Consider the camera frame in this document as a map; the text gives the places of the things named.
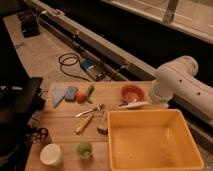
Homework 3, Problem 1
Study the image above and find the orange bowl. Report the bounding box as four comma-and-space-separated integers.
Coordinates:
121, 84, 145, 103

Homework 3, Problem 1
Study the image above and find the black cable coil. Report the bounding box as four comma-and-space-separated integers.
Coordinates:
58, 52, 93, 83

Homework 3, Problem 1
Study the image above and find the dark patterned can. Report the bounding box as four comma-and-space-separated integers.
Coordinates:
32, 128, 50, 144

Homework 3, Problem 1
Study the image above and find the yellow plastic tray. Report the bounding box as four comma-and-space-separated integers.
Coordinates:
108, 109, 204, 171

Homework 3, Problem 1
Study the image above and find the light blue cloth triangle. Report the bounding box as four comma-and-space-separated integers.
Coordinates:
51, 87, 66, 108

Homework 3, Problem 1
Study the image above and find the white cup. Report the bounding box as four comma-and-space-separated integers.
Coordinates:
40, 143, 62, 166

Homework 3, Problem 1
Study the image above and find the blue device on floor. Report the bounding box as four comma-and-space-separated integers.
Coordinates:
80, 59, 95, 70

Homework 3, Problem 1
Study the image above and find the blue sponge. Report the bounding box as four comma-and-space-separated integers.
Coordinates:
65, 86, 78, 101

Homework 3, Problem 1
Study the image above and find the yellow handled knife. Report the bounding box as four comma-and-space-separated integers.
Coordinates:
75, 114, 93, 135

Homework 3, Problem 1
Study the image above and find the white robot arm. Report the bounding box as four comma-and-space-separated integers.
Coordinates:
149, 56, 213, 126

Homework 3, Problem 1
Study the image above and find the black equipment at left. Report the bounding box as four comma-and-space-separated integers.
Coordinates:
0, 77, 45, 171

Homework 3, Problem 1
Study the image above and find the green cup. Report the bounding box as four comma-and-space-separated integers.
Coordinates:
77, 141, 93, 160

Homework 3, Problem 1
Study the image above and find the black box on floor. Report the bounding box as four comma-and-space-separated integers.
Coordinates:
18, 12, 40, 38

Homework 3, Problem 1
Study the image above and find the silver fork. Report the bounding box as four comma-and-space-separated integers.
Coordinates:
75, 104, 104, 117

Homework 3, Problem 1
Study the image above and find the green chili pepper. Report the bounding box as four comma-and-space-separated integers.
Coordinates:
86, 84, 94, 104

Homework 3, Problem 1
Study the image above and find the orange tomato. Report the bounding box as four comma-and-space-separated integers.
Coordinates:
76, 91, 86, 103

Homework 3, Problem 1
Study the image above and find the wooden handled scrub brush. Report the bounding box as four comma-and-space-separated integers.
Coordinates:
97, 112, 108, 135

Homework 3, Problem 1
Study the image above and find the long metal rail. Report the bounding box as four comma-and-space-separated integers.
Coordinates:
26, 0, 213, 128

